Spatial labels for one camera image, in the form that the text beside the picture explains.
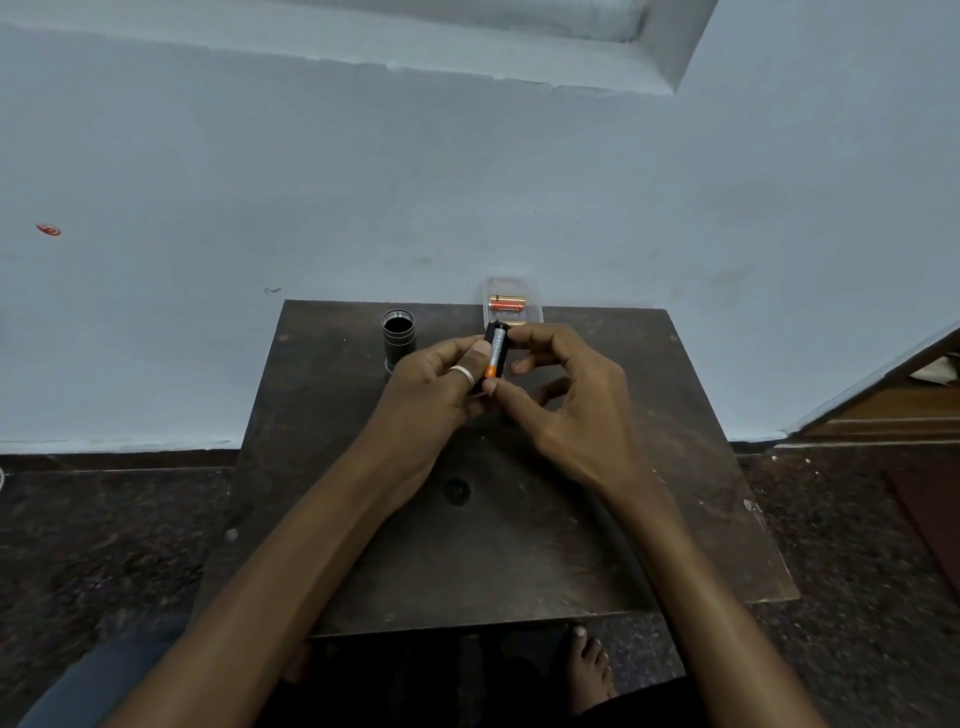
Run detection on person's right hand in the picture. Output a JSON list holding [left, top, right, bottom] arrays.
[[482, 321, 665, 502]]

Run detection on person's left hand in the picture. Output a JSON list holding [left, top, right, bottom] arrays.
[[367, 335, 498, 487]]

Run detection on black cylindrical battery holder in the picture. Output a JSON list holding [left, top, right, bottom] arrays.
[[486, 319, 513, 378]]

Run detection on person's right forearm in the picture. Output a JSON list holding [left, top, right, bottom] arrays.
[[594, 474, 830, 728]]

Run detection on person's left forearm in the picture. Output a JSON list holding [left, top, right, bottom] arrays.
[[101, 431, 440, 728]]

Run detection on black flashlight tube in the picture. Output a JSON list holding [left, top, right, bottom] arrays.
[[381, 308, 419, 378]]

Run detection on clear plastic box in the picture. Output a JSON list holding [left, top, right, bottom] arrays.
[[480, 275, 546, 326]]

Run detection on person's bare foot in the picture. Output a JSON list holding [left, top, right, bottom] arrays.
[[553, 625, 621, 715]]

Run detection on dark red floor mat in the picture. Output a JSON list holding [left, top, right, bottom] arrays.
[[885, 463, 960, 595]]

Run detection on person's grey trousers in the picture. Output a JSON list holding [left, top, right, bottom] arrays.
[[16, 611, 195, 728]]

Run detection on wooden door frame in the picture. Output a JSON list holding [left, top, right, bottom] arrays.
[[782, 322, 960, 451]]

